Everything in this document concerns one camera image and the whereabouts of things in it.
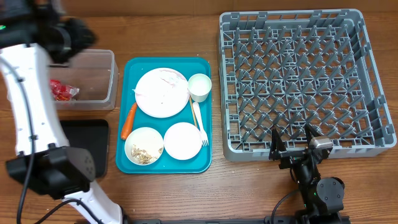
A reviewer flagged black food waste tray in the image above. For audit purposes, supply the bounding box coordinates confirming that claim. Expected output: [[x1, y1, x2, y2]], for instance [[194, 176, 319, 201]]
[[60, 119, 110, 178]]

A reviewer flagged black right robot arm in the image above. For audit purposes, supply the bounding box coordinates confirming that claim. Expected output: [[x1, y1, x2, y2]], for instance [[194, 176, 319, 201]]
[[267, 124, 350, 224]]

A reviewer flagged pink small bowl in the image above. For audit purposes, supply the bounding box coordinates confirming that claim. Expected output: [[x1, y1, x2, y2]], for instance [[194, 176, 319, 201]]
[[164, 122, 202, 161]]

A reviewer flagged large white plate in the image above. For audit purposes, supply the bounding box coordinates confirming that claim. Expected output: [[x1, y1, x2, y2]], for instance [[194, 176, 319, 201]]
[[133, 68, 190, 118]]

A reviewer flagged grey dishwasher rack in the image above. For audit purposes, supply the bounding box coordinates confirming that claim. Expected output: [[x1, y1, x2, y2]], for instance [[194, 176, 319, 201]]
[[218, 9, 397, 162]]

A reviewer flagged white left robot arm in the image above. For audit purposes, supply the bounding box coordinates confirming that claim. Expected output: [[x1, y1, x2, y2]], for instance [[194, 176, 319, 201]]
[[1, 0, 129, 223]]

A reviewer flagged white plastic fork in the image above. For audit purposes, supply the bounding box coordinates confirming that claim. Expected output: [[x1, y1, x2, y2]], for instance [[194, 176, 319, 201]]
[[193, 102, 209, 146]]

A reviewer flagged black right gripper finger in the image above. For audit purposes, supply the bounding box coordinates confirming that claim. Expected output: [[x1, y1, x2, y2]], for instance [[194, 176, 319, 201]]
[[304, 123, 321, 143], [269, 128, 286, 161]]

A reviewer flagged wooden chopstick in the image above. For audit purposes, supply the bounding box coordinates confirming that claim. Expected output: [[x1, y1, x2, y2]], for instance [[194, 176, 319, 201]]
[[189, 96, 198, 128]]

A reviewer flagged red snack wrapper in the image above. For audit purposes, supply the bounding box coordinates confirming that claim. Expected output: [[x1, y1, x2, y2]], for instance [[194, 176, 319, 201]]
[[50, 80, 80, 101]]

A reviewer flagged clear plastic bin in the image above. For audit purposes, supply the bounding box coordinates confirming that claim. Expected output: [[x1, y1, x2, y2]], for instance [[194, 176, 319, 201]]
[[49, 49, 119, 110]]

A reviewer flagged teal plastic tray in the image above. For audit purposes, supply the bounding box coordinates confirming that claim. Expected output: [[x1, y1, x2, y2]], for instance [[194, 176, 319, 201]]
[[115, 57, 212, 174]]

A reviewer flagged orange carrot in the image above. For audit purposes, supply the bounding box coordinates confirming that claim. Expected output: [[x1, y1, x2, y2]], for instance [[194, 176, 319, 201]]
[[121, 103, 137, 140]]

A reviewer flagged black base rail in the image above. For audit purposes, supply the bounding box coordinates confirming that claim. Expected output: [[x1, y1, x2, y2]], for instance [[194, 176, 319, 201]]
[[125, 216, 351, 224]]

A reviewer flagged white plastic cup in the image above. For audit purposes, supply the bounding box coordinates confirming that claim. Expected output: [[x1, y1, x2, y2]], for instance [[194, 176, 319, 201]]
[[188, 73, 212, 103]]

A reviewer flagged white bowl with food scraps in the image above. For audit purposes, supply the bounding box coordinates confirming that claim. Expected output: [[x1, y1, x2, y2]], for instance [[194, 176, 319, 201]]
[[124, 127, 164, 166]]

